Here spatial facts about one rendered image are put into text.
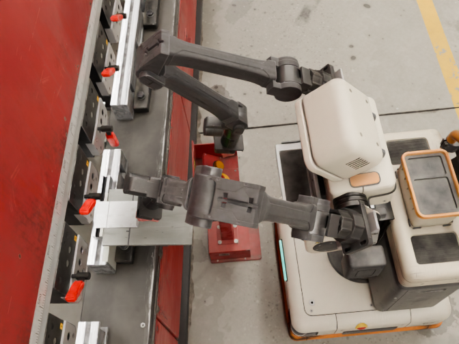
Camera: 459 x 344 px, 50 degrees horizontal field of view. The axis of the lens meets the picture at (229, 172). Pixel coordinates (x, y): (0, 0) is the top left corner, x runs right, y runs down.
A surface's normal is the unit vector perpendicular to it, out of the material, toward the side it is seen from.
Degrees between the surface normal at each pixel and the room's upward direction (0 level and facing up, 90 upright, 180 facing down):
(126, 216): 0
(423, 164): 0
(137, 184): 36
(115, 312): 0
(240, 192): 22
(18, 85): 90
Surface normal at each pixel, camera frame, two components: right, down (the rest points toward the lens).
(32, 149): 1.00, -0.02
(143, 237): -0.06, -0.46
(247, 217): -0.11, -0.09
